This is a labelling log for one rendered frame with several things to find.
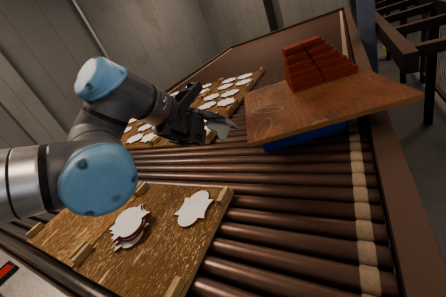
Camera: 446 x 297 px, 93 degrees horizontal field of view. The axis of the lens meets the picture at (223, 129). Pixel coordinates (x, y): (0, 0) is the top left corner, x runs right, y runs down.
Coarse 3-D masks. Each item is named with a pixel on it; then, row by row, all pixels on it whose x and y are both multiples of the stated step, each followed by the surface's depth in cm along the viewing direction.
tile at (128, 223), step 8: (128, 208) 73; (136, 208) 71; (120, 216) 71; (128, 216) 69; (136, 216) 68; (144, 216) 67; (120, 224) 67; (128, 224) 66; (136, 224) 64; (120, 232) 64; (128, 232) 63; (136, 232) 62
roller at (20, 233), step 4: (0, 224) 113; (4, 224) 111; (8, 224) 109; (12, 224) 109; (0, 228) 111; (4, 228) 108; (8, 228) 105; (12, 228) 104; (16, 228) 102; (20, 228) 102; (8, 232) 104; (12, 232) 101; (16, 232) 99; (20, 232) 97; (24, 232) 96; (16, 236) 98; (20, 236) 95; (24, 236) 93; (24, 240) 92; (36, 248) 86
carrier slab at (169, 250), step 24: (144, 192) 85; (168, 192) 79; (192, 192) 74; (216, 192) 69; (168, 216) 68; (216, 216) 61; (144, 240) 63; (168, 240) 60; (192, 240) 57; (96, 264) 62; (120, 264) 58; (144, 264) 56; (168, 264) 53; (192, 264) 51; (120, 288) 52; (144, 288) 50
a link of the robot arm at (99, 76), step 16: (96, 64) 32; (112, 64) 33; (80, 80) 33; (96, 80) 31; (112, 80) 32; (128, 80) 35; (144, 80) 39; (80, 96) 32; (96, 96) 32; (112, 96) 33; (128, 96) 35; (144, 96) 37; (112, 112) 34; (128, 112) 36; (144, 112) 38
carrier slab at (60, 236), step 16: (64, 208) 98; (48, 224) 91; (64, 224) 86; (80, 224) 82; (96, 224) 78; (112, 224) 76; (32, 240) 85; (48, 240) 81; (64, 240) 77; (80, 240) 74; (96, 240) 71; (64, 256) 70
